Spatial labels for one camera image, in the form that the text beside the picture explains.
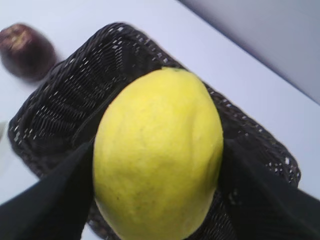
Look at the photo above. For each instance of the black woven basket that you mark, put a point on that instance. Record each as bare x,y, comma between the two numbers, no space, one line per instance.
64,112

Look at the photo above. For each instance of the dark red apple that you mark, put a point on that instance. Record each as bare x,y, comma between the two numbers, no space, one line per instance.
26,53

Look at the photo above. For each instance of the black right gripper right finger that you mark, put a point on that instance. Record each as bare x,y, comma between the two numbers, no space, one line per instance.
262,205

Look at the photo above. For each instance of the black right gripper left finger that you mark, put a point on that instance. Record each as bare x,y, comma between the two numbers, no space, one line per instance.
55,208

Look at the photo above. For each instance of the yellow lemon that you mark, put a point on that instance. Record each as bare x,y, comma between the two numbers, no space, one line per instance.
157,156

